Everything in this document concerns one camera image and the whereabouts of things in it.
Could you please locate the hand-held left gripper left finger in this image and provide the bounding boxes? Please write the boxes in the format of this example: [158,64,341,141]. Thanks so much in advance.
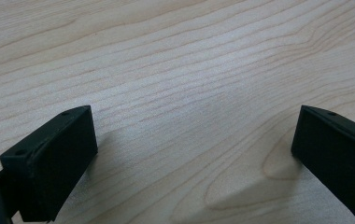
[0,105,99,223]

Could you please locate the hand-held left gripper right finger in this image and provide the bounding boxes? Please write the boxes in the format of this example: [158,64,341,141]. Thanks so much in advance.
[291,105,355,223]

